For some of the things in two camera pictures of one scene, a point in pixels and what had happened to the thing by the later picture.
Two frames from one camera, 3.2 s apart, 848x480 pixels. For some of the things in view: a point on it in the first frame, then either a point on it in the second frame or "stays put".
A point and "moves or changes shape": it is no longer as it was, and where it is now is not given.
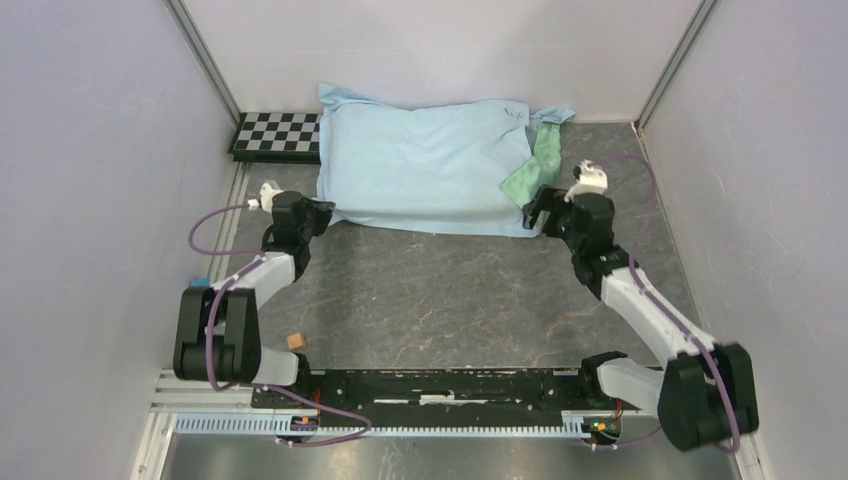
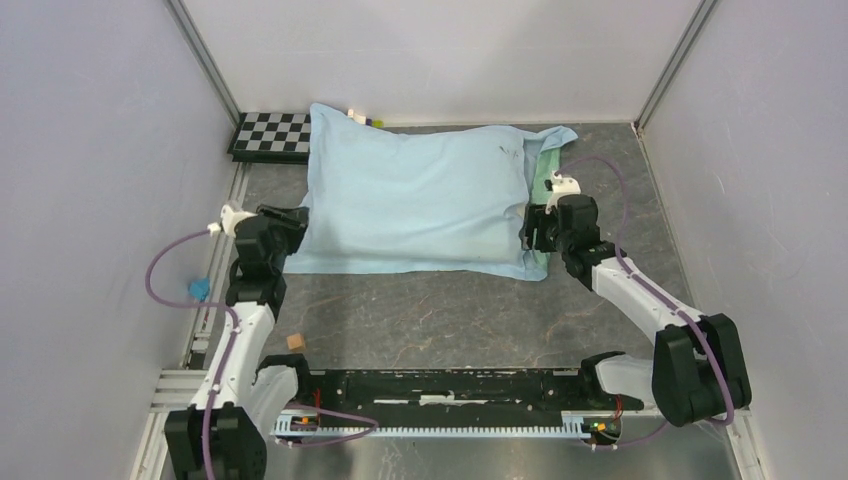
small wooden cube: [296, 341] stays put
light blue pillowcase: [435, 167] moves or changes shape
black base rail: [431, 399] stays put
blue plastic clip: [202, 282] stays put
